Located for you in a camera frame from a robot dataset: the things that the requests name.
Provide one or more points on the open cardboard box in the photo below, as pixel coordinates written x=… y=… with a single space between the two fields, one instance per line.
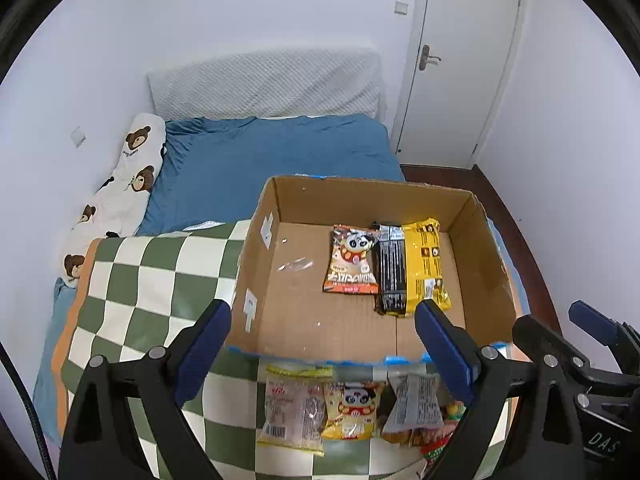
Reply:
x=310 y=243

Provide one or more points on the orange panda snack bag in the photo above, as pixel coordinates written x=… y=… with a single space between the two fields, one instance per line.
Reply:
x=350 y=269

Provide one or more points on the green white checkered blanket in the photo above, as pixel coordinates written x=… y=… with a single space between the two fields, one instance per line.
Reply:
x=141 y=291

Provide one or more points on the white bear print pillow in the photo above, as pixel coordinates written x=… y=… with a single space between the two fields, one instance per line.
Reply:
x=119 y=205

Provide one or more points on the white grey snack packet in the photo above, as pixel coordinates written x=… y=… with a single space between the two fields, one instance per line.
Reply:
x=416 y=405

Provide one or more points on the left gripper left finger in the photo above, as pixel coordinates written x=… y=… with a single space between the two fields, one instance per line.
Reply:
x=174 y=376

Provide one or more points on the wall light switch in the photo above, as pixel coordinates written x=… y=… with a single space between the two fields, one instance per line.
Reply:
x=401 y=8

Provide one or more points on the grey quilted headboard cushion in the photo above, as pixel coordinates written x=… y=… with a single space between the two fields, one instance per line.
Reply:
x=272 y=83

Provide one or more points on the yellow panda snack bag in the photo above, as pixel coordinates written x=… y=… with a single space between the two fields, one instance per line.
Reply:
x=351 y=409

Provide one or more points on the door handle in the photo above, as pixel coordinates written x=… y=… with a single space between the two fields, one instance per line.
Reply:
x=426 y=58

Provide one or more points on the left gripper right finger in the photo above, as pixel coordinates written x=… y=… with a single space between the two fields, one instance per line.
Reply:
x=481 y=381

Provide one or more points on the wall socket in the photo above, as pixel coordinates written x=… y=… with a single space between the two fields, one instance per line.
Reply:
x=78 y=137

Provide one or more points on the yellow black noodle packet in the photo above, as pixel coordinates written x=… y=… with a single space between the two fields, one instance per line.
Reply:
x=408 y=266

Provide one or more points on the blue bed sheet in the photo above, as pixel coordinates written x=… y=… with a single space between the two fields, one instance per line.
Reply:
x=214 y=170

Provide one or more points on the white door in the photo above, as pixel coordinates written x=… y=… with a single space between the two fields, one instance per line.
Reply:
x=444 y=113

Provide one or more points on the clear nut snack packet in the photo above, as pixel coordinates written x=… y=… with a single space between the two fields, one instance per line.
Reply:
x=295 y=409

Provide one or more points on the red long snack packet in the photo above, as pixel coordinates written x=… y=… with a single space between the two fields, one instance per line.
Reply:
x=433 y=441

